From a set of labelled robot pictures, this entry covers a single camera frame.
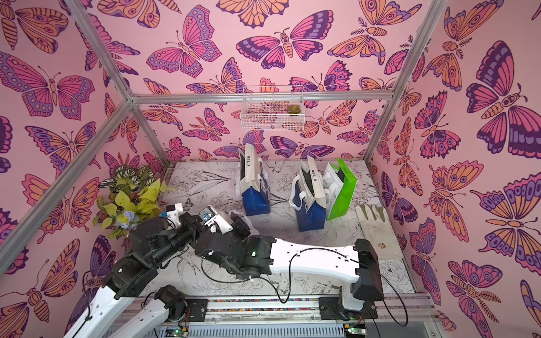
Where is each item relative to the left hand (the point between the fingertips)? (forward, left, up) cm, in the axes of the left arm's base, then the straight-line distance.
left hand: (217, 213), depth 64 cm
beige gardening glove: (+10, -62, -29) cm, 69 cm away
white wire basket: (+54, -16, +3) cm, 56 cm away
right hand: (0, -2, -3) cm, 3 cm away
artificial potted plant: (+12, +35, -8) cm, 38 cm away
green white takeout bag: (+15, -41, -7) cm, 45 cm away
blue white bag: (+17, -9, -6) cm, 20 cm away
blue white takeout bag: (+11, -30, -7) cm, 32 cm away
